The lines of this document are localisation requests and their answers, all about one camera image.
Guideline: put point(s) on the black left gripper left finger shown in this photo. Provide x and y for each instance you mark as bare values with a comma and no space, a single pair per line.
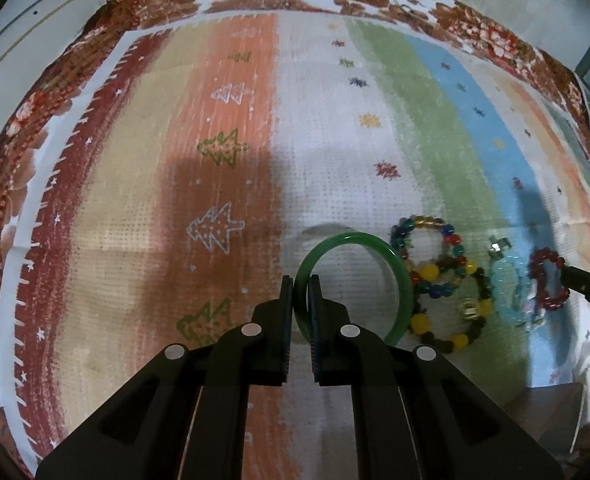
183,415

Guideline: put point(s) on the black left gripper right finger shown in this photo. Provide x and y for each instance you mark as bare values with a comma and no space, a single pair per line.
416,416

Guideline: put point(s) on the green jade bangle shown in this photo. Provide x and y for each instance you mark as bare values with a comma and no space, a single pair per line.
369,241

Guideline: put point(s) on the striped colourful woven mat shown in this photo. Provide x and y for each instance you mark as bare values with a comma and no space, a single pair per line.
200,163

